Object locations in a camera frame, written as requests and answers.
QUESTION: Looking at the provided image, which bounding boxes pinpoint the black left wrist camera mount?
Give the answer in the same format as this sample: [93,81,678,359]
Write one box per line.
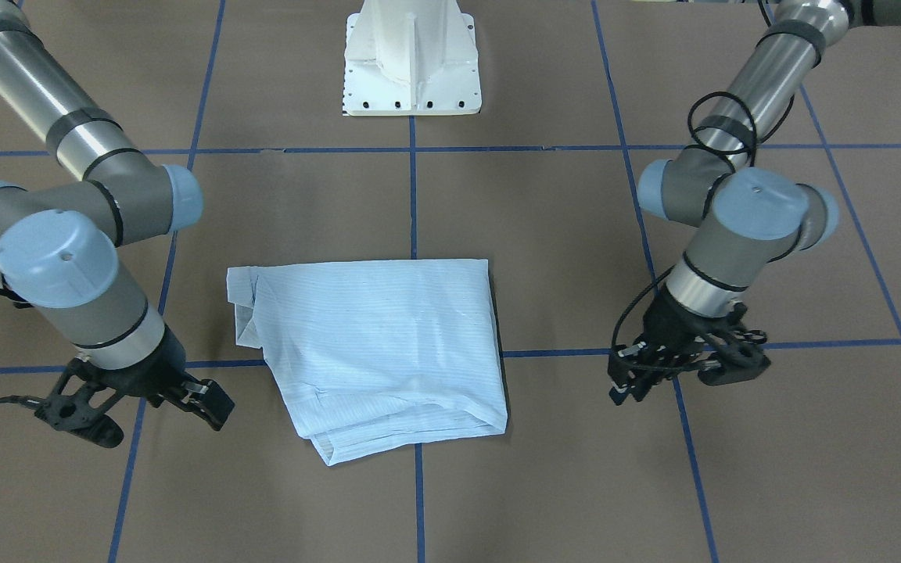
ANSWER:
[698,302,772,387]

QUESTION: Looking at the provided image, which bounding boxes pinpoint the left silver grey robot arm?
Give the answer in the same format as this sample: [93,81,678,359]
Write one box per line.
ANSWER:
[608,1,901,405]

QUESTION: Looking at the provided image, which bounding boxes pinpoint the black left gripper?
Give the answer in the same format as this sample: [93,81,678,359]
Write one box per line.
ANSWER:
[608,286,737,406]

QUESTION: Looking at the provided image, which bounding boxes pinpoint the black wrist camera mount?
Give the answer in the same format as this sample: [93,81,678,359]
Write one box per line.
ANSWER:
[34,357,125,449]
[698,302,772,387]

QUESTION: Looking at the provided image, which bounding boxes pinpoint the light blue button-up shirt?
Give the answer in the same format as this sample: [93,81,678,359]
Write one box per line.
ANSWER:
[226,259,508,467]

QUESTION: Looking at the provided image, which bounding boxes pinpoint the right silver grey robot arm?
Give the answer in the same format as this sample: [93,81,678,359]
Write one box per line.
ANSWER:
[0,1,235,446]

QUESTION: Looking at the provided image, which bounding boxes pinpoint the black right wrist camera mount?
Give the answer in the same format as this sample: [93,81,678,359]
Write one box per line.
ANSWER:
[34,357,125,449]

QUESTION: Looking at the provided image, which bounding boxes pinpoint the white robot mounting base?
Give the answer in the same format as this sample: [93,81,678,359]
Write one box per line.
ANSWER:
[341,1,483,117]

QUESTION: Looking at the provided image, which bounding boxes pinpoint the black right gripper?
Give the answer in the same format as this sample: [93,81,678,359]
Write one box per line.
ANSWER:
[102,328,235,430]

